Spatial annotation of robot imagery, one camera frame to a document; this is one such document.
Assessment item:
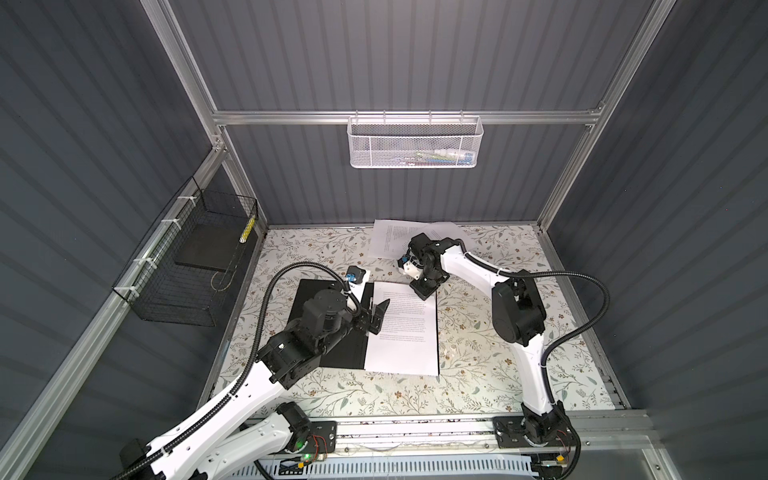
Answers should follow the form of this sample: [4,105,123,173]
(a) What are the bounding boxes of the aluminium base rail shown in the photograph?
[173,410,655,463]

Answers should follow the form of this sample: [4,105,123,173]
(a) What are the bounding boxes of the black wire basket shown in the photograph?
[113,179,259,327]

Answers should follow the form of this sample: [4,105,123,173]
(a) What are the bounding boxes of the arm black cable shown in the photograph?
[110,261,364,480]
[455,238,611,480]

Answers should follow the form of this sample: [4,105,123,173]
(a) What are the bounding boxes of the yellow marker in black basket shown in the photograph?
[239,215,256,244]

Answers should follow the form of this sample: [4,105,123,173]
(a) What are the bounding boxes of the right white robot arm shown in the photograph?
[397,233,567,446]

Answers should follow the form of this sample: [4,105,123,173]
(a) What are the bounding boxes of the printed sheet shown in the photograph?
[368,220,423,260]
[364,282,439,377]

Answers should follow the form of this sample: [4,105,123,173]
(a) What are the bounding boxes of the floral table mat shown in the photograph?
[203,225,614,417]

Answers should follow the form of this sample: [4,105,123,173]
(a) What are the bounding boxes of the black pad in basket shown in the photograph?
[174,224,240,272]

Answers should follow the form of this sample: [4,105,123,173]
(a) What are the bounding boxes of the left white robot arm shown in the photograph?
[118,289,389,479]

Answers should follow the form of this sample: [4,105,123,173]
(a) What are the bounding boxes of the printed sheet near left arm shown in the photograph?
[422,222,475,249]

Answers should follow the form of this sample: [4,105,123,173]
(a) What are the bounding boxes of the grey folder with black inside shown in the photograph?
[289,279,440,377]

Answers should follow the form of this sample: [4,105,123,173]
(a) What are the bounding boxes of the pens in white basket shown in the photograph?
[392,149,476,167]

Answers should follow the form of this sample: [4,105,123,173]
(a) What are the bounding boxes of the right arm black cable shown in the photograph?
[455,238,611,480]

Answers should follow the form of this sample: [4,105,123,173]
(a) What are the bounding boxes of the white wire basket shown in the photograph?
[346,114,484,169]

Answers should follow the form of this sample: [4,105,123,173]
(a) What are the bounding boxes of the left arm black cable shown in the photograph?
[110,261,364,480]

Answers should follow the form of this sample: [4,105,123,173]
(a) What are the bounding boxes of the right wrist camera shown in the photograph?
[397,257,421,280]

